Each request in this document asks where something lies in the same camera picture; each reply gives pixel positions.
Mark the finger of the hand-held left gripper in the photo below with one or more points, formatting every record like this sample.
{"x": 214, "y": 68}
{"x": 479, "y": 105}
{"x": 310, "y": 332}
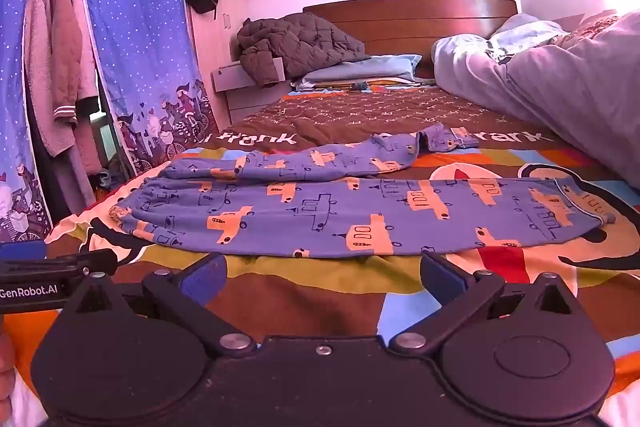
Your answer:
{"x": 22, "y": 250}

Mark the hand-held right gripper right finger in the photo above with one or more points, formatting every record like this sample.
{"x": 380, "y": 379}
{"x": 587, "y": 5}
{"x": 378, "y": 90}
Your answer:
{"x": 442, "y": 279}

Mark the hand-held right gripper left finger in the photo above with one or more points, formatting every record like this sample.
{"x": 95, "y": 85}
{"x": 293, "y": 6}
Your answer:
{"x": 205, "y": 279}

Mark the blue car print pants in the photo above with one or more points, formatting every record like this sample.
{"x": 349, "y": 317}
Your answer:
{"x": 320, "y": 212}

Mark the person's left hand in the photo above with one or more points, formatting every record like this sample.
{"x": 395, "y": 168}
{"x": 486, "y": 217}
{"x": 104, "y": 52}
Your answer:
{"x": 6, "y": 372}

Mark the colourful printed bedspread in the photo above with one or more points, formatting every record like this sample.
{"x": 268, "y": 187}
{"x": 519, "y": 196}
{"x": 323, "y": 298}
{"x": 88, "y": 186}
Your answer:
{"x": 310, "y": 287}

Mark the pale fleece coat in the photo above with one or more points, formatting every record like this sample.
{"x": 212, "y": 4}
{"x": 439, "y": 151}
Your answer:
{"x": 39, "y": 57}

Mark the white nightstand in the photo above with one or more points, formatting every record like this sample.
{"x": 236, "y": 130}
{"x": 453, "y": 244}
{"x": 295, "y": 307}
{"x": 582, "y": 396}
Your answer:
{"x": 235, "y": 82}

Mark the grey duvet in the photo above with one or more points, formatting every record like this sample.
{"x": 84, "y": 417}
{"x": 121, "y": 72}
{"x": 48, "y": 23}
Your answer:
{"x": 560, "y": 92}

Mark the light blue pillow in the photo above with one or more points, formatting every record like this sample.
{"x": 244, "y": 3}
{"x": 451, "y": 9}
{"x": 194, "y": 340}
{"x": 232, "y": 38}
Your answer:
{"x": 360, "y": 69}

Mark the brown quilted jacket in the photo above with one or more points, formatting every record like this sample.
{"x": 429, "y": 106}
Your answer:
{"x": 295, "y": 39}

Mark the pale blue cloth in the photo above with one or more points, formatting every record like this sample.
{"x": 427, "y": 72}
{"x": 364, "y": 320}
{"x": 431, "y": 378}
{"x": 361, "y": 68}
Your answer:
{"x": 527, "y": 31}

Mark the wooden headboard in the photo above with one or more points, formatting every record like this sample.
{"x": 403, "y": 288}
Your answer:
{"x": 410, "y": 14}

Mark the floral pink pillow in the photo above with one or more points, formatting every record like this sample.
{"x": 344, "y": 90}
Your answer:
{"x": 592, "y": 27}

